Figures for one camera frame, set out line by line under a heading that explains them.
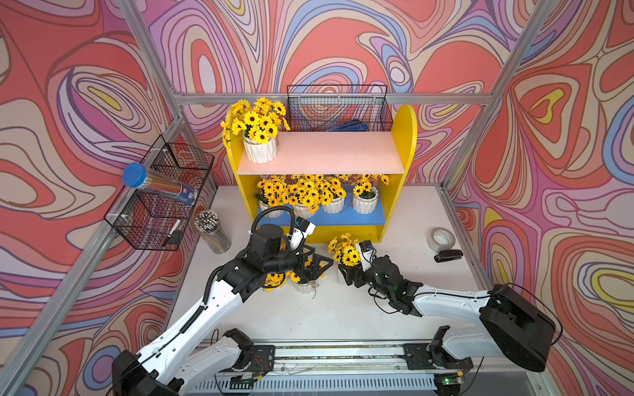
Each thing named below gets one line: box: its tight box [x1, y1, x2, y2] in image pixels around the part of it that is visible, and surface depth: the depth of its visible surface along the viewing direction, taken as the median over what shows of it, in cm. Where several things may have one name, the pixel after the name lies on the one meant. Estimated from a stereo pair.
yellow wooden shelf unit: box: [226, 105, 418, 244], surface depth 82 cm
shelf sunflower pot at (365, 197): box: [352, 178, 379, 215], surface depth 88 cm
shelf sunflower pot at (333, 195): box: [320, 177, 348, 214], surface depth 84 cm
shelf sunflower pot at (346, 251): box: [327, 232, 361, 267], surface depth 80 cm
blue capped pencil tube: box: [122, 162, 197, 206], surface depth 73 cm
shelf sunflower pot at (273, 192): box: [255, 178, 289, 219], surface depth 82 cm
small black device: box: [433, 249, 464, 264], surface depth 95 cm
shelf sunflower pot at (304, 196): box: [287, 174, 322, 219], surface depth 82 cm
